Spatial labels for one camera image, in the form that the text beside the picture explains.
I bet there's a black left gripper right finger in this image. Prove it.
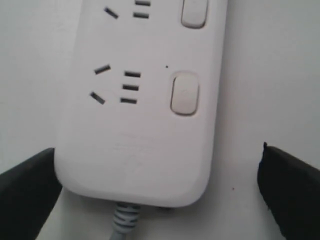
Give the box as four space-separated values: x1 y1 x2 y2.
257 142 320 240

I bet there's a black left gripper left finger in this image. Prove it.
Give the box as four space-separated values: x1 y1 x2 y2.
0 147 62 240

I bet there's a white five-outlet power strip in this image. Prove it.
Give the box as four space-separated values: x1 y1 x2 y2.
54 0 228 208

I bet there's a grey power cord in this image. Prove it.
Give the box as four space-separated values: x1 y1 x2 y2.
109 202 141 240

